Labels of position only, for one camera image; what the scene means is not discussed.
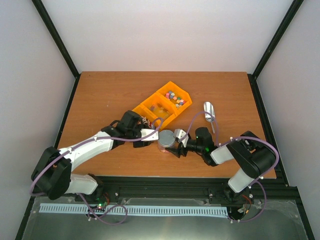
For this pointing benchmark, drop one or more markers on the round clear cup lid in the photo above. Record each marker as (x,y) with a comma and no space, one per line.
(166,138)

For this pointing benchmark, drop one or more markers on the yellow bin with star candies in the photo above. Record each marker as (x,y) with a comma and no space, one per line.
(175,96)

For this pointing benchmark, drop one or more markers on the yellow bin with popsicle candies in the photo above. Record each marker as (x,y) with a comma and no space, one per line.
(158,106)

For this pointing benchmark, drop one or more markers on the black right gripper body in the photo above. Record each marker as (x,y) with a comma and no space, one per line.
(180,147)

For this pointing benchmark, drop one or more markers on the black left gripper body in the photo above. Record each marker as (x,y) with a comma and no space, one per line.
(139,145)

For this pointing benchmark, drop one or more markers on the yellow bin with lollipops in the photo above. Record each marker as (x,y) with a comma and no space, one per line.
(147,116)

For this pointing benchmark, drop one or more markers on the black aluminium frame rail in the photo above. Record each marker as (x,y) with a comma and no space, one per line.
(216,190)

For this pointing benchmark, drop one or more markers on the clear plastic cup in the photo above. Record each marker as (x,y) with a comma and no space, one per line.
(163,148)

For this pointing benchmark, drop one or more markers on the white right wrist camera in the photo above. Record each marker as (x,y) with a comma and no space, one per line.
(181,136)

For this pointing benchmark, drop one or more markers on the light blue slotted cable duct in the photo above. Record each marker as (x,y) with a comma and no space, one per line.
(137,210)

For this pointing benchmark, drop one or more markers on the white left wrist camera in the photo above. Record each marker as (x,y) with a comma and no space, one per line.
(149,134)

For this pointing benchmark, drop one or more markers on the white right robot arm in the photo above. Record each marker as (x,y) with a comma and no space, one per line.
(254,156)

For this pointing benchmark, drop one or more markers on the silver metal scoop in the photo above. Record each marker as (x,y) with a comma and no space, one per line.
(209,114)

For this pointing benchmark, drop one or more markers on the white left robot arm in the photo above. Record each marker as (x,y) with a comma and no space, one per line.
(53,174)

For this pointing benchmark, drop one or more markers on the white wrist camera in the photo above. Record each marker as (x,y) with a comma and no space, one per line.
(181,136)
(149,134)

